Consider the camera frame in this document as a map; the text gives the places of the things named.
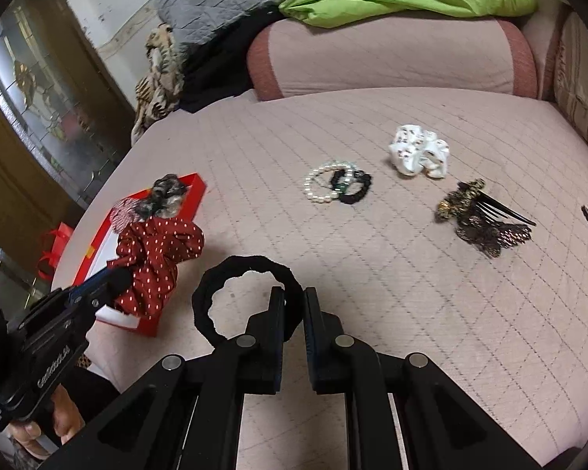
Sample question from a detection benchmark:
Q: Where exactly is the wooden cabinet with glass door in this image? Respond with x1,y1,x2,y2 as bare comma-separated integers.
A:
0,0,139,304

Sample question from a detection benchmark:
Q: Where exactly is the dark clothing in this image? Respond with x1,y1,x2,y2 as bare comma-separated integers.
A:
73,365,128,432

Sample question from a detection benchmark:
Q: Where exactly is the brown patterned cloth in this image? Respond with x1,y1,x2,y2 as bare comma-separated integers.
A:
130,23,185,146

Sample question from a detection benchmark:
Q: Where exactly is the person's left hand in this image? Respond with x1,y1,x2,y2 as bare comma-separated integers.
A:
7,386,85,461

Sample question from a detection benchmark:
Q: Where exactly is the red bag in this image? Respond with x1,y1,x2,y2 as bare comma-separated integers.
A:
35,222,75,283

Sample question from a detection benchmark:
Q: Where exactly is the black cloth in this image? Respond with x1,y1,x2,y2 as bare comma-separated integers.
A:
176,10,289,114

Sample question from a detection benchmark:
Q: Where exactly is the black lace scrunchie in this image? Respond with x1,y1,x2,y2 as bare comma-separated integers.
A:
134,174,189,219

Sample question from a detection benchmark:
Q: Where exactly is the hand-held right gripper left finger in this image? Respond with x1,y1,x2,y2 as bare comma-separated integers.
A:
54,286,287,470

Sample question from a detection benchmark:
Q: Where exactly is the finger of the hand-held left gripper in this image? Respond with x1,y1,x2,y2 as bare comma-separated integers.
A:
66,267,134,310

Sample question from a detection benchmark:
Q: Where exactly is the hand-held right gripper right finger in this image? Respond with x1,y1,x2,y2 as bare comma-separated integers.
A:
301,286,544,470

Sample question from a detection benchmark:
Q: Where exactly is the red white patterned scrunchie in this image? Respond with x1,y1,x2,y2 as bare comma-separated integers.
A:
109,196,150,231

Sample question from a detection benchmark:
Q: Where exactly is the rhinestone leaf hair clip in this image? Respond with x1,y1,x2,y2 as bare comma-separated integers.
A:
490,222,533,249

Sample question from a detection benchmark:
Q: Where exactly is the black hair tie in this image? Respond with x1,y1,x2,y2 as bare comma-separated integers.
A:
192,255,305,343

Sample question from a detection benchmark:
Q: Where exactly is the pink cushion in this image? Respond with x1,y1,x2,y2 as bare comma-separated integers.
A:
522,7,569,99

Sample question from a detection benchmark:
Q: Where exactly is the striped floral cushion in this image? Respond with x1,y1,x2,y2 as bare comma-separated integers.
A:
551,10,588,158

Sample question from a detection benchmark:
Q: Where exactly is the red box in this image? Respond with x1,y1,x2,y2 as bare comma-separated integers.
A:
71,172,207,338

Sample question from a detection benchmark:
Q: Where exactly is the pink bolster pillow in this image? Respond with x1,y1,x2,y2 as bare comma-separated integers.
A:
246,14,540,101

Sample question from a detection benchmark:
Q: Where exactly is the black hair comb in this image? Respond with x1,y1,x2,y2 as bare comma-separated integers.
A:
458,183,537,227

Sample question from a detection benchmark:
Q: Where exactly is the white pearl bracelet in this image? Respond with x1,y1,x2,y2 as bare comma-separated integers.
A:
304,161,345,204

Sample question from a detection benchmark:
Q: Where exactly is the leopard print hair clip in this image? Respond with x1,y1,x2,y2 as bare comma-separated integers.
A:
434,180,486,223

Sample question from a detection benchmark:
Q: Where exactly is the bronze butterfly hair clip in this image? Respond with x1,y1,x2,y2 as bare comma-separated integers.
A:
455,219,505,258

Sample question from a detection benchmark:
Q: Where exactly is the red polka dot scrunchie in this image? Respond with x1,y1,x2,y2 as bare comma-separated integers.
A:
109,218,205,318

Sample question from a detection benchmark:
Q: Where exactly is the white printed scrunchie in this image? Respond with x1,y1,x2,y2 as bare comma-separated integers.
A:
388,125,450,178

